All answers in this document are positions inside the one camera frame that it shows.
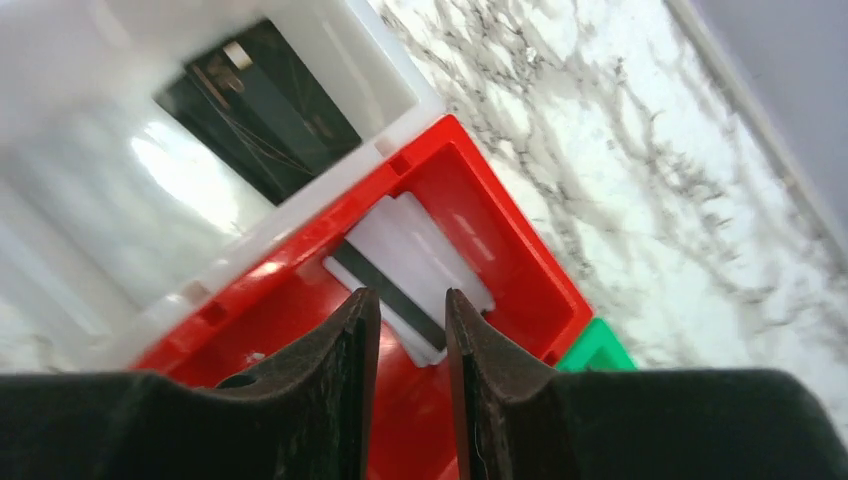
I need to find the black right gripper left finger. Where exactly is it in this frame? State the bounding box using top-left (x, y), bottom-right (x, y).
top-left (1, 288), bottom-right (381, 479)

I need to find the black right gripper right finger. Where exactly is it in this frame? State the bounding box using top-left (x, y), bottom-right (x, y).
top-left (445, 289), bottom-right (847, 479)

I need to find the green plastic bin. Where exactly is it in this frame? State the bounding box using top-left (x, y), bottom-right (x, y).
top-left (556, 317), bottom-right (638, 372)

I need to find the white plastic bin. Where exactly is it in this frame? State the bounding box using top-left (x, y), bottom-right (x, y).
top-left (1, 1), bottom-right (445, 373)

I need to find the black card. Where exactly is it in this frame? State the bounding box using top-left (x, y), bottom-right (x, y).
top-left (155, 19), bottom-right (362, 205)

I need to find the white magnetic stripe card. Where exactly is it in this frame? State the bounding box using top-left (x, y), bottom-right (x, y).
top-left (323, 192), bottom-right (495, 368)

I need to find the red plastic bin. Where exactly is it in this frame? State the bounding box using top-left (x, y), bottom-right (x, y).
top-left (132, 114), bottom-right (596, 480)

